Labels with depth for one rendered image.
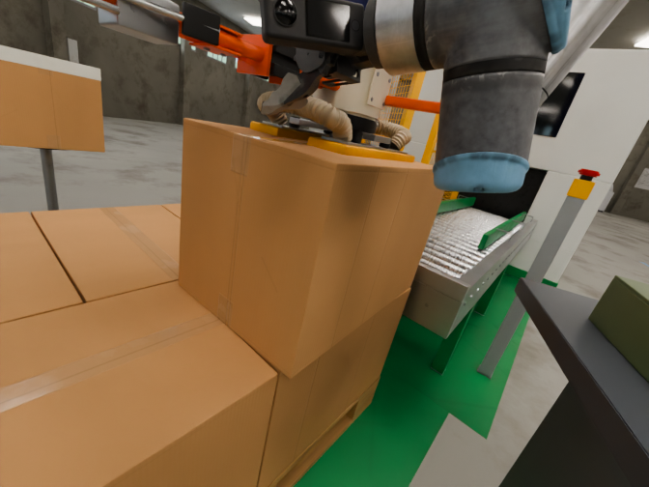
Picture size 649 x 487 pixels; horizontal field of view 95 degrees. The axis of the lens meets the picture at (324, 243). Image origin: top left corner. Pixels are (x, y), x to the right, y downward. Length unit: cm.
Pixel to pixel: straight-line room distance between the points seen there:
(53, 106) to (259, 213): 155
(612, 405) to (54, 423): 72
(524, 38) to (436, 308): 91
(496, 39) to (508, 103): 5
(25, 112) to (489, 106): 188
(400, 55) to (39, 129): 180
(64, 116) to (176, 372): 158
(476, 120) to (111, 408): 60
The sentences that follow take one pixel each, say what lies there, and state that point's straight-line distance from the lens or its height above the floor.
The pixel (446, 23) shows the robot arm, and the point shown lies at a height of 109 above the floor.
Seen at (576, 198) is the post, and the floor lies 93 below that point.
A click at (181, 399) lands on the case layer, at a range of 58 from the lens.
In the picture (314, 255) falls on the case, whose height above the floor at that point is 80.
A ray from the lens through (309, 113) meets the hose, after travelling 62.
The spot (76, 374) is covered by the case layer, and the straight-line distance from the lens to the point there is 65.
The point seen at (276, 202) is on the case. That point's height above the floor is 86.
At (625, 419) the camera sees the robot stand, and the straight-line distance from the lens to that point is 52.
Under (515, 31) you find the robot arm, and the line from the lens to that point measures 34.
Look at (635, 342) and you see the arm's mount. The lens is 68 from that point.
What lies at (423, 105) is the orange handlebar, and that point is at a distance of 75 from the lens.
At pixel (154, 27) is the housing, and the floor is 105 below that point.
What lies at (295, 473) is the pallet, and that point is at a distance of 113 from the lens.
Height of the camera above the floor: 99
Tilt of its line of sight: 21 degrees down
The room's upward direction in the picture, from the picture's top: 13 degrees clockwise
